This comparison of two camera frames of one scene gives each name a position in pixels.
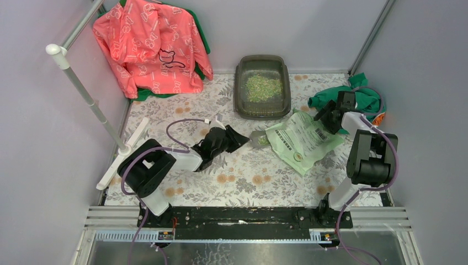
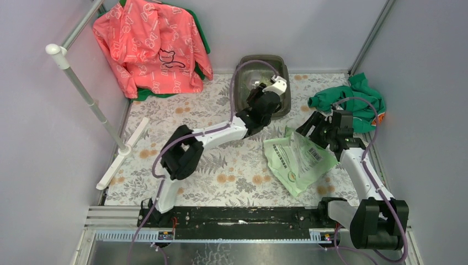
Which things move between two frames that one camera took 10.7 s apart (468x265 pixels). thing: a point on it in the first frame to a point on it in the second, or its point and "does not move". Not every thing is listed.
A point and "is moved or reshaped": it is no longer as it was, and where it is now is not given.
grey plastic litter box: x=262 y=87 does not move
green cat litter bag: x=301 y=140 is moved or reshaped
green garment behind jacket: x=142 y=94 does not move
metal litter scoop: x=259 y=139 to x=254 y=80
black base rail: x=243 y=223 does not move
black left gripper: x=225 y=138 to x=261 y=93
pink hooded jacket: x=152 y=47 does not move
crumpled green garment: x=368 y=101 does not move
